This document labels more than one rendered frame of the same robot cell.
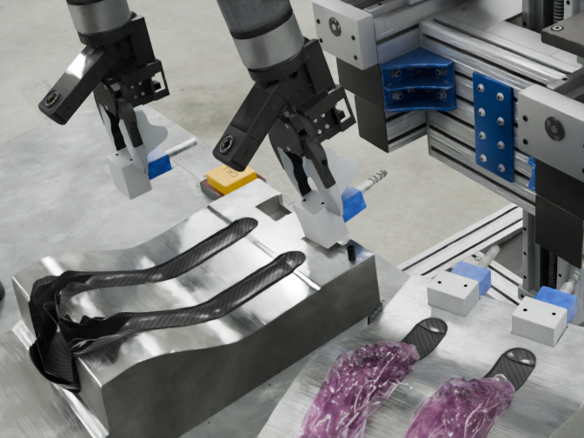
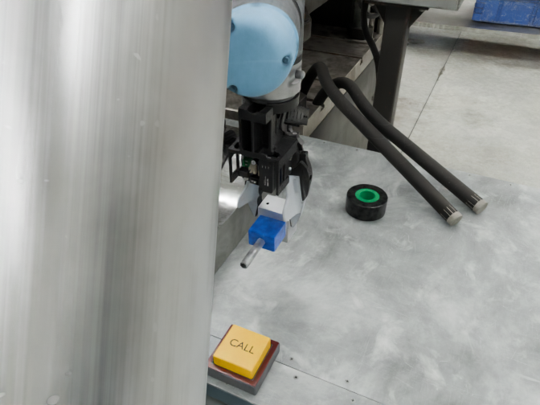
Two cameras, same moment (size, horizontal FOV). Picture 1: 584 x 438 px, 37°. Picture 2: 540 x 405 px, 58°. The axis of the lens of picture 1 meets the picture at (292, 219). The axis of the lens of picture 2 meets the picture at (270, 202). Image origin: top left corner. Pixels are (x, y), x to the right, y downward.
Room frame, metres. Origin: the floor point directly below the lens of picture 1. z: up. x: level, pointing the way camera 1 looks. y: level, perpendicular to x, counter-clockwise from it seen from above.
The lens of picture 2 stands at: (1.57, -0.12, 1.40)
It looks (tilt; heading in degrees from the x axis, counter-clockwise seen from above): 37 degrees down; 145
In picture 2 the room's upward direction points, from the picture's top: straight up
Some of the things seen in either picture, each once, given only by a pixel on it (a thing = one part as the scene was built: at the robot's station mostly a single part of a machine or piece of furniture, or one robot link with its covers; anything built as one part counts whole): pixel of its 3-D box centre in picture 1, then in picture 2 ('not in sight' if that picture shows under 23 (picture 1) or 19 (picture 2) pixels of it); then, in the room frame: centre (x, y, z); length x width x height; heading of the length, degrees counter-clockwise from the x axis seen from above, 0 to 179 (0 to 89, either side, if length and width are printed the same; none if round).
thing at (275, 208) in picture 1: (280, 217); not in sight; (1.01, 0.02, 0.87); 0.05 x 0.05 x 0.04; 30
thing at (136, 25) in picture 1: (121, 64); (267, 137); (1.12, 0.19, 1.09); 0.09 x 0.08 x 0.12; 120
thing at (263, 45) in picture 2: not in sight; (239, 38); (1.18, 0.12, 1.25); 0.11 x 0.11 x 0.08; 49
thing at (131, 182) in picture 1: (157, 159); (263, 237); (1.12, 0.18, 0.93); 0.13 x 0.05 x 0.05; 120
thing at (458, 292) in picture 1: (472, 278); not in sight; (0.83, -0.20, 0.86); 0.13 x 0.05 x 0.05; 137
